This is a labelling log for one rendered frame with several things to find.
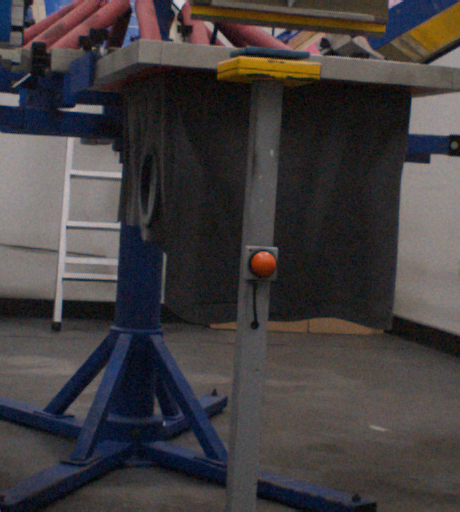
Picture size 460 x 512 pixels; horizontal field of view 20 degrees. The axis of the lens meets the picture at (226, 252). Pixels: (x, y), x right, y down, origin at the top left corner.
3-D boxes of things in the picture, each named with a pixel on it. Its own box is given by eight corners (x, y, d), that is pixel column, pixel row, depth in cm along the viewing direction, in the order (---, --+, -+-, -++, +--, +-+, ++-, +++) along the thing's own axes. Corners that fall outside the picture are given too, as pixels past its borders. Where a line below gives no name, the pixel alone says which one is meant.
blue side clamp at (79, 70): (113, 88, 259) (115, 52, 258) (88, 86, 257) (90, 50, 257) (91, 95, 288) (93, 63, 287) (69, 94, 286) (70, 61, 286)
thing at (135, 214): (201, 264, 227) (213, 75, 225) (152, 261, 225) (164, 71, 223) (152, 247, 271) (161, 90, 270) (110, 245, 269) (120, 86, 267)
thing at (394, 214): (399, 332, 234) (416, 91, 232) (152, 323, 223) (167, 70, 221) (392, 330, 237) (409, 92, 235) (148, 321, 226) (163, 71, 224)
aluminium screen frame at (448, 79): (471, 90, 225) (473, 68, 225) (137, 62, 211) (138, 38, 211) (327, 109, 301) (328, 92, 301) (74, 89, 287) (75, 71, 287)
